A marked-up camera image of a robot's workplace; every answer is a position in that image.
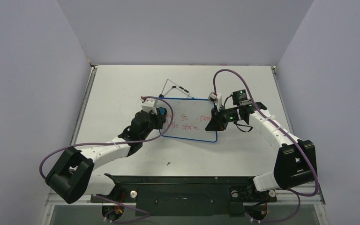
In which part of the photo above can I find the teal whiteboard eraser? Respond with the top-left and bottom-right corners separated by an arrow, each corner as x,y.
157,107 -> 167,116

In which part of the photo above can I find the blue framed whiteboard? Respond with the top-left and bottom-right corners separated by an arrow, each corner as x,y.
157,97 -> 218,143

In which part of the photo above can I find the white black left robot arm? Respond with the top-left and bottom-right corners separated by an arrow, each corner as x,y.
42,107 -> 168,204

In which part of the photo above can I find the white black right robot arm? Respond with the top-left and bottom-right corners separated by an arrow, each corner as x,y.
205,90 -> 316,200

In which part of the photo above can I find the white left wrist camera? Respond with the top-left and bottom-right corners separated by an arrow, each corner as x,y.
142,97 -> 157,114

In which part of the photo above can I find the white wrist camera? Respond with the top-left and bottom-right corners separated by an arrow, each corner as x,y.
208,92 -> 223,111
142,97 -> 157,114

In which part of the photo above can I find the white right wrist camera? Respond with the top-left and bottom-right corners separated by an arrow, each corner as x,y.
208,92 -> 223,111

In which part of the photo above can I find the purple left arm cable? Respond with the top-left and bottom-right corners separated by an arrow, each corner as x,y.
39,95 -> 174,181

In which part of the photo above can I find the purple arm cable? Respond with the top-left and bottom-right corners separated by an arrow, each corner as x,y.
39,95 -> 174,181
213,68 -> 320,197

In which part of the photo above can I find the wire whiteboard stand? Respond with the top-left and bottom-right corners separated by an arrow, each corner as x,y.
159,79 -> 195,99

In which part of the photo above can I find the aluminium table edge rail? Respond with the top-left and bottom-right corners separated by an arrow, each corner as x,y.
71,65 -> 98,144

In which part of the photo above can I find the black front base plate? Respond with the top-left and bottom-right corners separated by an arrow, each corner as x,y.
90,175 -> 277,217

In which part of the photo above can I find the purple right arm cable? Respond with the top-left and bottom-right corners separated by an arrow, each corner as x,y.
213,68 -> 320,197

